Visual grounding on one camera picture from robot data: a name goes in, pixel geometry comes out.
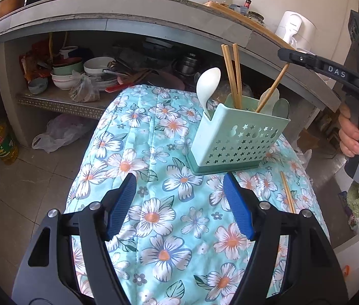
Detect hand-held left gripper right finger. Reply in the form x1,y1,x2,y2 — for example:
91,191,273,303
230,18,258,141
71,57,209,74
223,172,349,305

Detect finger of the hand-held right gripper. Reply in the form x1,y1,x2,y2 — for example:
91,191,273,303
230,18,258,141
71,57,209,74
277,48,318,70

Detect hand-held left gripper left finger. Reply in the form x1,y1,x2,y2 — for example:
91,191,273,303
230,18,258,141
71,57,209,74
10,172,137,305

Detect long bamboo chopstick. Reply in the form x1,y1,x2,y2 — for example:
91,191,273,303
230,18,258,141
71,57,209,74
280,171,296,214
256,63,291,113
221,44,236,109
232,43,243,109

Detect mint green utensil holder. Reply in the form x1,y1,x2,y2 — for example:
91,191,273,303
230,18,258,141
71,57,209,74
186,93,292,176

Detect white spoon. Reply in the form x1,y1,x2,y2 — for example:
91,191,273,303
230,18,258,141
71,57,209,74
196,67,222,117

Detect white electric kettle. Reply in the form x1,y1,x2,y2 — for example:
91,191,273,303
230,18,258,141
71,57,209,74
275,10,312,53

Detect floral turquoise blanket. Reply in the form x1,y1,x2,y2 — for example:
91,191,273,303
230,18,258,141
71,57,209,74
62,84,331,305

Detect cardboard box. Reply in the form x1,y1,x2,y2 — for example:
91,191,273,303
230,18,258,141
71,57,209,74
298,128,319,152

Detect white plastic bag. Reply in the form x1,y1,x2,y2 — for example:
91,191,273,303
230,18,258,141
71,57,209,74
32,114,95,154

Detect stainless steel pots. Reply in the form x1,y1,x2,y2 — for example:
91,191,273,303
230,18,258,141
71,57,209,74
176,53,199,75

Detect red lid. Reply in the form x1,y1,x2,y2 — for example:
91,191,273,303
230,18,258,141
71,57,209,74
106,82,135,93

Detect clear plastic bag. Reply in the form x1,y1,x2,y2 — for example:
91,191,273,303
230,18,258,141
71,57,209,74
69,71,100,103

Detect metal edged lower shelf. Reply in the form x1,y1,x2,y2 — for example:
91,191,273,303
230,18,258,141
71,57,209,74
16,89,110,119

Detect stack of white plates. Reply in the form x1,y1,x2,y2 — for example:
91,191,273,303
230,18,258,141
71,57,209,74
84,73,119,92

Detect cooking oil bottle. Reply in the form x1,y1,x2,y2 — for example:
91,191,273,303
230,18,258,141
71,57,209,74
0,110,19,166

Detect white ceramic bowl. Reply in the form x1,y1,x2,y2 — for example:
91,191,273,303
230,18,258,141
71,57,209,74
50,70,81,91

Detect white pan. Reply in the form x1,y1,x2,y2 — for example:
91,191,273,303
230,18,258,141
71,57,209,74
83,56,117,74

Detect blue bowl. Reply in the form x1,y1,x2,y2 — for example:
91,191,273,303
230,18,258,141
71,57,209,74
27,77,49,95

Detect green ceramic bowl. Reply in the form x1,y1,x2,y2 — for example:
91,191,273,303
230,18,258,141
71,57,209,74
53,62,83,76

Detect red snack bag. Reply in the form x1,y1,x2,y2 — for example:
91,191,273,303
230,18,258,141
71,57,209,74
20,40,54,85

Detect concrete kitchen counter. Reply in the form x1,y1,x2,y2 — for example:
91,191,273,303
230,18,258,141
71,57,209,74
0,0,342,113

